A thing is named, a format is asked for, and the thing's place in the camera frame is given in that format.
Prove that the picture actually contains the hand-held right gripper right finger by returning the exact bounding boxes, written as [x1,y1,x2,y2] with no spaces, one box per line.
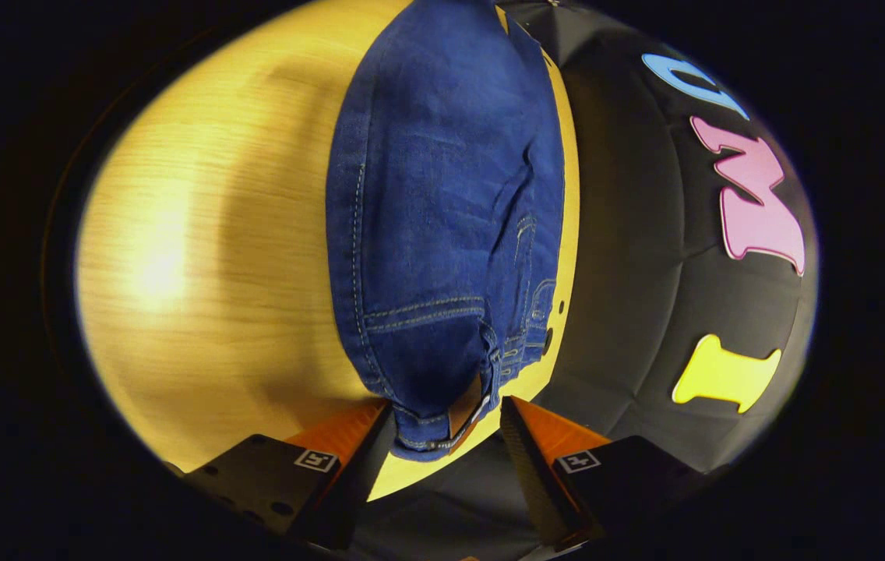
[499,396,712,554]

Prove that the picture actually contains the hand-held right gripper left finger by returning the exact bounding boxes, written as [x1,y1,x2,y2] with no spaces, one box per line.
[166,399,398,550]

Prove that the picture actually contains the black backdrop cloth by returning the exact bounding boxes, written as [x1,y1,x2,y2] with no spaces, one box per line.
[349,0,820,561]

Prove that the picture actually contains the blue denim jeans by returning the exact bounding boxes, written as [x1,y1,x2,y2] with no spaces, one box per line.
[326,0,568,463]

